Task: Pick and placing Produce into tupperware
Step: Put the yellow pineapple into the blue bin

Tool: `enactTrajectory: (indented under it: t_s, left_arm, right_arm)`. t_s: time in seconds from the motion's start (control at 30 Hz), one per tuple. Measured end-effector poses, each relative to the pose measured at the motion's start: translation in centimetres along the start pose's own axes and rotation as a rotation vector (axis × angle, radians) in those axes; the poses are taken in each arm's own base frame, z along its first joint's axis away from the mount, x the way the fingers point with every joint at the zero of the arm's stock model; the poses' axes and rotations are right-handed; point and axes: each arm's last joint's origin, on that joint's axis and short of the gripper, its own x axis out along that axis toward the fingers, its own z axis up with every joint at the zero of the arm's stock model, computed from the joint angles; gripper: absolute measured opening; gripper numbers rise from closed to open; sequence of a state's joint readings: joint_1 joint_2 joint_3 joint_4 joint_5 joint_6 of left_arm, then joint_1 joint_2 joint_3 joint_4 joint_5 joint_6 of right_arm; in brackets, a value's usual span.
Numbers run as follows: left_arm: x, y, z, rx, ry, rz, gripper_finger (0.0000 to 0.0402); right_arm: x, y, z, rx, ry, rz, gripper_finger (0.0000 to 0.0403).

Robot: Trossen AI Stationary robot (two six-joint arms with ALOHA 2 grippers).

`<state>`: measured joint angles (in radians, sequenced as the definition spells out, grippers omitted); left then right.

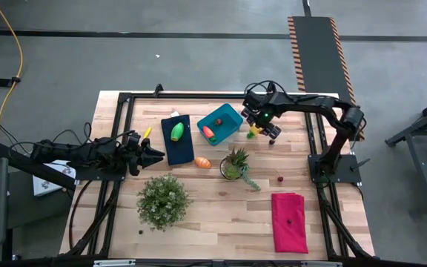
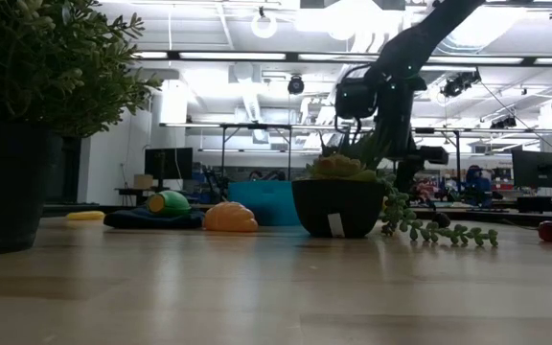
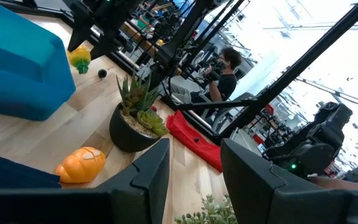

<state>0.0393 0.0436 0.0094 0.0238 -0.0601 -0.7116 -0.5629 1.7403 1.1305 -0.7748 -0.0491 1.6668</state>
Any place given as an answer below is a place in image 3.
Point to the person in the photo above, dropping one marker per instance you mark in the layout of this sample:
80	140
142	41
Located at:
227	85

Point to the red cloth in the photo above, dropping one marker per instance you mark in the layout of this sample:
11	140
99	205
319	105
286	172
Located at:
185	130

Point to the succulent plant in black bowl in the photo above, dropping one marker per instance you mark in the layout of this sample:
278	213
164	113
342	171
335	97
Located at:
129	137

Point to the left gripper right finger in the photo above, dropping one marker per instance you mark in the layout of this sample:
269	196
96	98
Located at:
247	186

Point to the dark red toy cherry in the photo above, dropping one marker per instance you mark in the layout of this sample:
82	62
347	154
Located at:
153	108

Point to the black background robot arm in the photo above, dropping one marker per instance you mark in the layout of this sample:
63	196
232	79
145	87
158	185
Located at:
322	133

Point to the yellow toy pineapple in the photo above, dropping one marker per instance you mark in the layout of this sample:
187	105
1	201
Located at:
79	56

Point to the navy blue cloth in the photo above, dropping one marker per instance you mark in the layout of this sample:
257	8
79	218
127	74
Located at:
11	171

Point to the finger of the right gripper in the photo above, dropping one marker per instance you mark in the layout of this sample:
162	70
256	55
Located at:
106	43
78	25

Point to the orange toy croissant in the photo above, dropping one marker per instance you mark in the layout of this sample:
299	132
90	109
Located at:
79	166

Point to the blue plastic tupperware bin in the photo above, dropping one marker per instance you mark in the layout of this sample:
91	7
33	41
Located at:
26	93

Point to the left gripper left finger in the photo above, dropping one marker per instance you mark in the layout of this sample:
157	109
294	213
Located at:
141	193

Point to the small black toy ball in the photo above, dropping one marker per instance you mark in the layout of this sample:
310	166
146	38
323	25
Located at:
102	73

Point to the bushy green potted plant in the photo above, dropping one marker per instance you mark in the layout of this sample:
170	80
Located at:
210	211

